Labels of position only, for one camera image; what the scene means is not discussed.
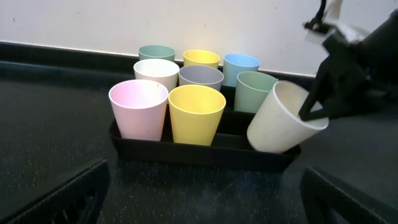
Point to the blue cup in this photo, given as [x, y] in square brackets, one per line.
[239, 67]

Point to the yellow cup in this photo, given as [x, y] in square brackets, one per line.
[201, 57]
[194, 118]

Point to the green cup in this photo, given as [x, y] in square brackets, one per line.
[157, 52]
[248, 93]

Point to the pink cup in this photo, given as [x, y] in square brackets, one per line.
[138, 109]

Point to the grey cup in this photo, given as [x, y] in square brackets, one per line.
[200, 76]

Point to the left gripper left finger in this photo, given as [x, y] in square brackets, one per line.
[71, 193]

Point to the cream cup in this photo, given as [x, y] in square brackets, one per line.
[273, 127]

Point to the white cup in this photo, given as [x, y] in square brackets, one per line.
[155, 70]

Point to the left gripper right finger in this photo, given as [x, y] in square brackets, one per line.
[329, 202]

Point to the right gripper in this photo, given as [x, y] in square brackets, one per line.
[357, 74]

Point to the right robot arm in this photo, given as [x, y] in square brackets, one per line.
[382, 40]

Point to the black tray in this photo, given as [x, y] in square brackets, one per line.
[202, 155]

